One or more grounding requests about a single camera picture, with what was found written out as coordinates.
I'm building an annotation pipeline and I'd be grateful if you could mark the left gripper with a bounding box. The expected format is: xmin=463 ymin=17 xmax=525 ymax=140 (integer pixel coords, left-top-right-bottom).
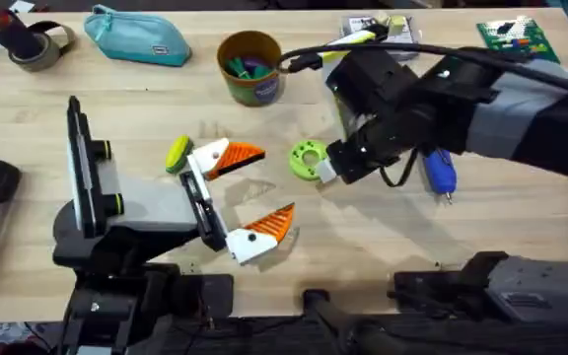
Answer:
xmin=52 ymin=137 xmax=297 ymax=275

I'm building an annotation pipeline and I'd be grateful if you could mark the yellow green toy vegetable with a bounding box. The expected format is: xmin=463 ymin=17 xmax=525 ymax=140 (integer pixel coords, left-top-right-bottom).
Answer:
xmin=165 ymin=134 xmax=195 ymax=176

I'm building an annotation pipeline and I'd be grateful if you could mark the green disc with holes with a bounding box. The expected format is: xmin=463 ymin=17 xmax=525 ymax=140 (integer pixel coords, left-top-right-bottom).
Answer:
xmin=288 ymin=139 xmax=330 ymax=182

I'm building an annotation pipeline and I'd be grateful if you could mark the brown tub with toys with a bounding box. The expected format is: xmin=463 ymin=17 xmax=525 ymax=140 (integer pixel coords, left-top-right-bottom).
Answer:
xmin=216 ymin=30 xmax=286 ymax=107

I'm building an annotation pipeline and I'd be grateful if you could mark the clear bag with parts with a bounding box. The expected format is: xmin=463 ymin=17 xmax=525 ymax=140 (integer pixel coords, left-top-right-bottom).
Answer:
xmin=340 ymin=13 xmax=416 ymax=62

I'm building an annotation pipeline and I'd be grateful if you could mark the left wrist upright plate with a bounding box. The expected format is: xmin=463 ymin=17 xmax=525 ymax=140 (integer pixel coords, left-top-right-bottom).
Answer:
xmin=65 ymin=95 xmax=100 ymax=240

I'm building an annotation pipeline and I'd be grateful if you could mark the teal zip pouch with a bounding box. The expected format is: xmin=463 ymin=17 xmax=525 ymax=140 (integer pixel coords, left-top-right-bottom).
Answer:
xmin=83 ymin=4 xmax=193 ymax=68

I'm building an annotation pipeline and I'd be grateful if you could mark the green board with blocks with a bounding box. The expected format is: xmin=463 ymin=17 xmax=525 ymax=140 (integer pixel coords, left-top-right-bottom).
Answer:
xmin=475 ymin=15 xmax=562 ymax=65

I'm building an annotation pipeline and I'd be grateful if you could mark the grey tape roll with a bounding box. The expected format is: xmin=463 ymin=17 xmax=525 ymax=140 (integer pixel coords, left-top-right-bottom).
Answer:
xmin=7 ymin=20 xmax=77 ymax=73

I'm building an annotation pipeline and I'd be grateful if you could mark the dark tool in tape roll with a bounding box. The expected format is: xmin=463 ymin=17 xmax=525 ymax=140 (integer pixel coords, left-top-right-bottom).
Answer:
xmin=0 ymin=1 xmax=44 ymax=61

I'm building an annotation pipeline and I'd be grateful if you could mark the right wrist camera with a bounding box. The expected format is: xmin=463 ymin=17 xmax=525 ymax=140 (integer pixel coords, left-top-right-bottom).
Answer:
xmin=335 ymin=47 xmax=421 ymax=130

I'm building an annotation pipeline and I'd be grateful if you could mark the black rail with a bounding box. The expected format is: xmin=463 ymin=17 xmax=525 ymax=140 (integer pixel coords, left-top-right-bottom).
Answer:
xmin=61 ymin=290 xmax=568 ymax=355

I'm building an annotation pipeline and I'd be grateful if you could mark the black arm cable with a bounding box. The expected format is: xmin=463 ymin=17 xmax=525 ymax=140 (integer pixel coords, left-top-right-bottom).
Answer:
xmin=276 ymin=40 xmax=568 ymax=91

